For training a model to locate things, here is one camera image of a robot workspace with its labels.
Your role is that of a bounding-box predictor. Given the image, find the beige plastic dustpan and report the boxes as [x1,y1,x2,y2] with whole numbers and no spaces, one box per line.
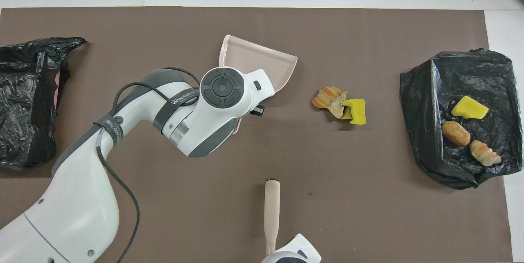
[219,35,298,135]

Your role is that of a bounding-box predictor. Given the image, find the orange striped toy croissant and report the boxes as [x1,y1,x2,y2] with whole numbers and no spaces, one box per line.
[312,86,342,110]

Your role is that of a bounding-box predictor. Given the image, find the pale toy bread slice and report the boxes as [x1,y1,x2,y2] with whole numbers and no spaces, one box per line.
[330,91,348,119]

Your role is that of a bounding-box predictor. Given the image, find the yellow notched sponge piece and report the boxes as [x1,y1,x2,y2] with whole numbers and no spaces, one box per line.
[342,99,367,125]

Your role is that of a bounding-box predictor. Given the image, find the beige hand brush black bristles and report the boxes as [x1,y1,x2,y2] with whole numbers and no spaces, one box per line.
[264,179,281,256]

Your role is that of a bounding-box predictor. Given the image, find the brown toy bread roll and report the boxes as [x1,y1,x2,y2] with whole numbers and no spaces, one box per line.
[442,121,471,146]

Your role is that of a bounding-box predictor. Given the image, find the yellow wedge sponge piece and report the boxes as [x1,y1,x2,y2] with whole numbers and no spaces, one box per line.
[451,95,489,120]

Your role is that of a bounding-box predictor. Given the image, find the pale striped toy croissant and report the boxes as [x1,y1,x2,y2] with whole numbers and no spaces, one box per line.
[470,140,502,166]

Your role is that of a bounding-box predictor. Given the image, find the bin lined with black bag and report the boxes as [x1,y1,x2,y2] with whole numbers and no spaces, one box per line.
[400,49,513,190]

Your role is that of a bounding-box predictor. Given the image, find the pink bin under black bag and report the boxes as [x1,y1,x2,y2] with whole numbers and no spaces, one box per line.
[0,37,87,170]

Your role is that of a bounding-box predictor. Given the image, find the brown table mat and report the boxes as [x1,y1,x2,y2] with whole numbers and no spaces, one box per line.
[0,7,513,263]

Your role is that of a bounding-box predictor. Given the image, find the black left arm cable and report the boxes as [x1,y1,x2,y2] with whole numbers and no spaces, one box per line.
[96,67,201,263]

